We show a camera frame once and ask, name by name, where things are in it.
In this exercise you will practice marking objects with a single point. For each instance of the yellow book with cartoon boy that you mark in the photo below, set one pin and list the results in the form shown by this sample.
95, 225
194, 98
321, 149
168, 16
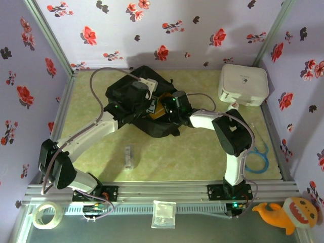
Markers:
158, 112

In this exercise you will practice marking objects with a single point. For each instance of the black backpack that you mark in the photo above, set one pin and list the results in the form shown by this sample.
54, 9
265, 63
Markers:
157, 127

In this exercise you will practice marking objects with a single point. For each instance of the clear plastic pencil case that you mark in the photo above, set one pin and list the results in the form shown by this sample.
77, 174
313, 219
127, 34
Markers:
129, 158

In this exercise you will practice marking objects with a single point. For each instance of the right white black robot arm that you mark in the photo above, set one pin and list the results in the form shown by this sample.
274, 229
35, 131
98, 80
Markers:
235, 167

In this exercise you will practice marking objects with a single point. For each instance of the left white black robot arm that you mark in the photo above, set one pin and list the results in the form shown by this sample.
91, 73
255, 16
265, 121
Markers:
91, 134

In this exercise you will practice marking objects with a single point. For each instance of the clear plastic bag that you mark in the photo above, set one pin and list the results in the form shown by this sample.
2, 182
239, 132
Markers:
163, 213

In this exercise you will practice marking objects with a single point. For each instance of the small white bottle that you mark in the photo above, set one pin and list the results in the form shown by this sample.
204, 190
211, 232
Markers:
233, 105

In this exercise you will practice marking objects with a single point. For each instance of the white zipped storage case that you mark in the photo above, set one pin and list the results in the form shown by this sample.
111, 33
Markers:
243, 81

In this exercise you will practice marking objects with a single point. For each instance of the orange shark plush toy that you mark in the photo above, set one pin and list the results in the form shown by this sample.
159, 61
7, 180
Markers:
278, 215

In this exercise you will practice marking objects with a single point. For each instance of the clear tape roll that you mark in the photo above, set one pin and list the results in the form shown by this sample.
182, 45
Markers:
38, 215

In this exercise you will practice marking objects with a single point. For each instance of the aluminium frame rail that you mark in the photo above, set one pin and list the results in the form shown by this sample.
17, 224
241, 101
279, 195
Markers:
162, 188

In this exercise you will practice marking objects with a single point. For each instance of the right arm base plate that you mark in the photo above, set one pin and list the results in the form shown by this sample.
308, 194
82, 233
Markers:
215, 191

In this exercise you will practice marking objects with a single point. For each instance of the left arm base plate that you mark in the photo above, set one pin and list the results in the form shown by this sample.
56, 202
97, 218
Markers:
111, 193

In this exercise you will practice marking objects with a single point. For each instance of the aluminium corner post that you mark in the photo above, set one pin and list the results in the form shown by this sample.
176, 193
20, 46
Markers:
48, 33
274, 31

